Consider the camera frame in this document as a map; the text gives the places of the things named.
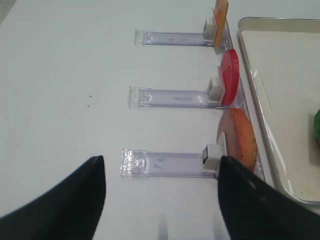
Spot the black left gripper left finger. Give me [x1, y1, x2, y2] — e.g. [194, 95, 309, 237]
[0, 155, 106, 240]

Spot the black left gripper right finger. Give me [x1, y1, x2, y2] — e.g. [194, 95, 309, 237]
[217, 156, 320, 240]

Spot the green lettuce leaf on stack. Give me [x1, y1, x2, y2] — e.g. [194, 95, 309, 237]
[313, 109, 320, 141]

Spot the white tomato rack pusher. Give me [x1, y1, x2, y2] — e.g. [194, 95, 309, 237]
[207, 76, 225, 104]

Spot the clear tomato rack track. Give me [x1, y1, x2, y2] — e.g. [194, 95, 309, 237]
[127, 86, 225, 109]

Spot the red tomato slice in rack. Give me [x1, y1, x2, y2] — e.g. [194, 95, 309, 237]
[219, 48, 240, 109]

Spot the white cheese rack pusher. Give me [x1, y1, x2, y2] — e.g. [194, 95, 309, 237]
[202, 17, 217, 43]

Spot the clear cheese rack track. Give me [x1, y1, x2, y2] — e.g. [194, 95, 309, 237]
[134, 29, 214, 47]

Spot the orange cheese slice in rack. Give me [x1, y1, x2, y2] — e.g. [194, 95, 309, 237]
[213, 0, 229, 49]

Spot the white bun rack pusher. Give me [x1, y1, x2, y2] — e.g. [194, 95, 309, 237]
[202, 144, 224, 174]

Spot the brown bun slice in rack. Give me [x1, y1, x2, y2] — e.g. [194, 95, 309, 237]
[216, 108, 258, 172]

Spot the clear bun slice rack track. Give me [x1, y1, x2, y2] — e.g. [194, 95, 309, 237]
[120, 149, 218, 179]

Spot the white rectangular metal tray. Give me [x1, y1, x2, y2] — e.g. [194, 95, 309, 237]
[238, 17, 320, 205]

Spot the clear left long rail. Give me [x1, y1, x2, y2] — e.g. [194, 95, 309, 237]
[215, 20, 266, 181]

